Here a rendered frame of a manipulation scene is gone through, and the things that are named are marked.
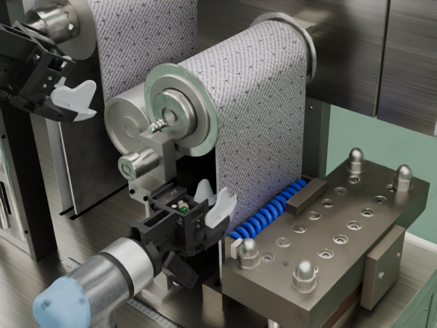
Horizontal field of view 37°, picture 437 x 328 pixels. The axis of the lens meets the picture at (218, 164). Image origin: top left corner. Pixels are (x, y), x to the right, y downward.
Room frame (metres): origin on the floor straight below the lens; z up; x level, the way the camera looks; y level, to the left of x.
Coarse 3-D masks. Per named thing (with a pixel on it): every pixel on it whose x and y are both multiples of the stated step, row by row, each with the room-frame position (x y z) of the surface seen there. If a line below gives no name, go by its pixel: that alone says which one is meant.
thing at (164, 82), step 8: (160, 80) 0.87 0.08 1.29; (168, 80) 0.86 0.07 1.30; (176, 80) 0.85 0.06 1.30; (184, 80) 0.84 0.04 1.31; (152, 88) 0.88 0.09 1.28; (160, 88) 0.87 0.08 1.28; (176, 88) 0.85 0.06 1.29; (184, 88) 0.84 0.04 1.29; (192, 88) 0.83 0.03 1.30; (152, 96) 0.88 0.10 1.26; (192, 96) 0.83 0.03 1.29; (200, 104) 0.82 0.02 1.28; (152, 112) 0.89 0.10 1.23; (200, 112) 0.82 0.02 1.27; (200, 120) 0.82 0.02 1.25; (208, 120) 0.82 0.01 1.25; (200, 128) 0.82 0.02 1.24; (208, 128) 0.82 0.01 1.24; (192, 136) 0.83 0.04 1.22; (200, 136) 0.82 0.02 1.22; (184, 144) 0.84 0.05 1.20; (192, 144) 0.83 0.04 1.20
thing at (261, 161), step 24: (264, 120) 0.91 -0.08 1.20; (288, 120) 0.96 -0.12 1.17; (240, 144) 0.86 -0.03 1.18; (264, 144) 0.91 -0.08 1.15; (288, 144) 0.96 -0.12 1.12; (216, 168) 0.82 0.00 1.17; (240, 168) 0.86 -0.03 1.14; (264, 168) 0.91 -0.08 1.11; (288, 168) 0.97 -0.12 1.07; (240, 192) 0.86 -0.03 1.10; (264, 192) 0.91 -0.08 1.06; (240, 216) 0.86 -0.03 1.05
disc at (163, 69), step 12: (156, 72) 0.88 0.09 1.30; (168, 72) 0.86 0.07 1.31; (180, 72) 0.85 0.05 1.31; (144, 84) 0.90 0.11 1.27; (192, 84) 0.83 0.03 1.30; (144, 96) 0.90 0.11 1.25; (204, 96) 0.82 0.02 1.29; (216, 108) 0.81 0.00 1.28; (216, 120) 0.81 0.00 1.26; (216, 132) 0.81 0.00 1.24; (204, 144) 0.82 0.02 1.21
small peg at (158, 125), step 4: (160, 120) 0.84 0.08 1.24; (164, 120) 0.84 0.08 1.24; (152, 124) 0.83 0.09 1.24; (156, 124) 0.83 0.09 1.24; (160, 124) 0.84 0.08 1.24; (164, 124) 0.84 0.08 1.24; (148, 128) 0.83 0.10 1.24; (152, 128) 0.82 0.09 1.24; (156, 128) 0.83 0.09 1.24; (160, 128) 0.83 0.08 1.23; (152, 132) 0.82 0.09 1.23
